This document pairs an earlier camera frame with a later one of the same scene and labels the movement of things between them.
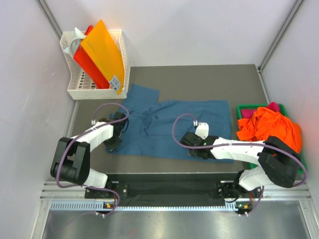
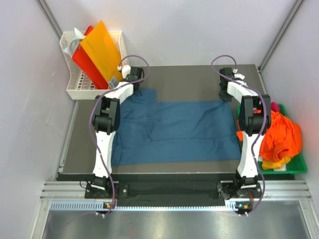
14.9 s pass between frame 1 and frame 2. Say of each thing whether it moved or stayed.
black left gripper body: moved
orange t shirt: stayed
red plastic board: stayed
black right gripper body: moved
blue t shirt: moved
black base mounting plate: stayed
